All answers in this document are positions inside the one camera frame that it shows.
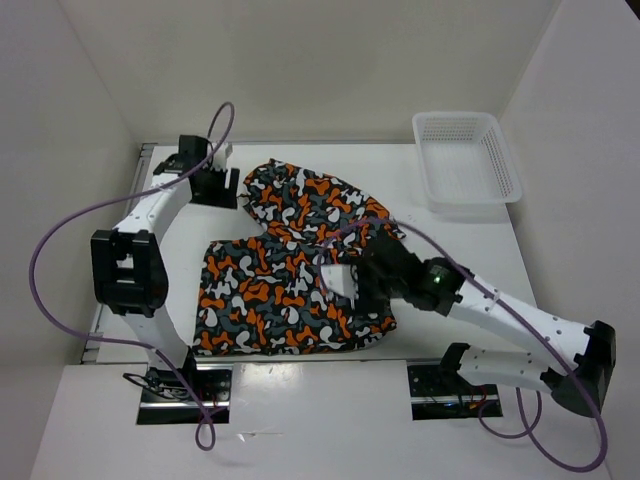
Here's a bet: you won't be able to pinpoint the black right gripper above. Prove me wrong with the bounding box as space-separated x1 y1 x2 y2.
341 252 405 314

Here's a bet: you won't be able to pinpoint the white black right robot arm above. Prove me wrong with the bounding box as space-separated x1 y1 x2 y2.
351 236 616 417

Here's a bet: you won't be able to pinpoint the white plastic basket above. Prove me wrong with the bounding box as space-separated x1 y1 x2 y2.
412 111 523 214

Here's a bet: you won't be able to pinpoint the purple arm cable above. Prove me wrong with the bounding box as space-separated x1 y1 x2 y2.
317 217 609 474
28 102 236 451

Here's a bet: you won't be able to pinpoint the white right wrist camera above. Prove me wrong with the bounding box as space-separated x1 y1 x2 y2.
319 264 359 309

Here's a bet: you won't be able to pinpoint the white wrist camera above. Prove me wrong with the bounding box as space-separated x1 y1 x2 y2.
319 264 359 309
208 142 233 171

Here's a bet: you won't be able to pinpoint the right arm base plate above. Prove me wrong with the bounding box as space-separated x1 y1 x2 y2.
407 362 503 421

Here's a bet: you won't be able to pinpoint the orange camouflage shorts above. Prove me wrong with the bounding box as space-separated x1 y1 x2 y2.
192 159 405 357

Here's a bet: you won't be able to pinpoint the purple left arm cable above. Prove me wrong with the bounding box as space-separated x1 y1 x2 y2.
28 102 236 451

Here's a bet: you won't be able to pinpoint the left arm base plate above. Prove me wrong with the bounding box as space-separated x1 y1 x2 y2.
123 365 232 425

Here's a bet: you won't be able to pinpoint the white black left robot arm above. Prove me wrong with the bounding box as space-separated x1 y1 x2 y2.
90 135 239 400

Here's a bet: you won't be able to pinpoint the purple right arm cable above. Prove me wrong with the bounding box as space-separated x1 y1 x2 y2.
317 217 609 474

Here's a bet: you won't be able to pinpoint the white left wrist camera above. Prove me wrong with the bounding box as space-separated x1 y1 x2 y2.
208 142 233 171

